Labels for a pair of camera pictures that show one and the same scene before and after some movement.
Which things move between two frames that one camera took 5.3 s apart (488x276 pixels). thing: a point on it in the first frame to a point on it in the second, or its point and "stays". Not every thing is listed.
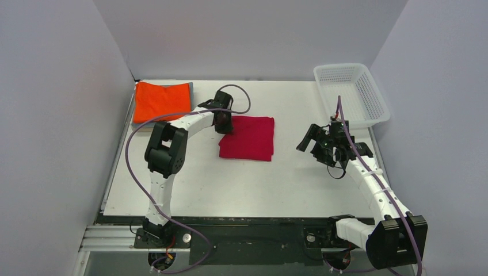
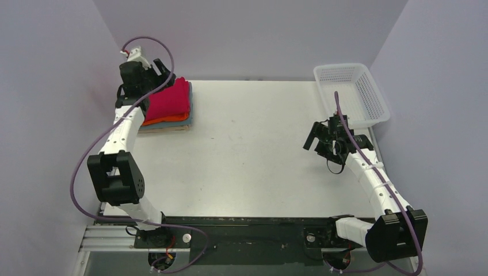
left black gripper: (222, 124) to (159, 76)
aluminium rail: (117, 238) stays
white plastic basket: (362, 104) stays
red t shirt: (252, 138) to (174, 100)
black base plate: (243, 241) stays
